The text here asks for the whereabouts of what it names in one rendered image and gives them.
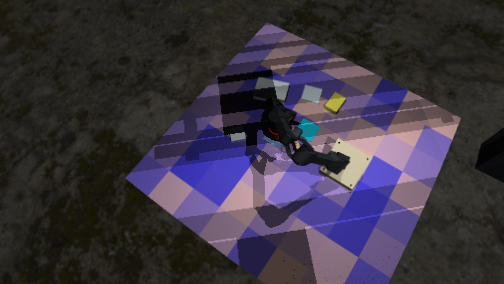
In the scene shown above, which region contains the tan wood-grain flat bar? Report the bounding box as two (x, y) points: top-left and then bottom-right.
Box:
(293, 140), (300, 151)

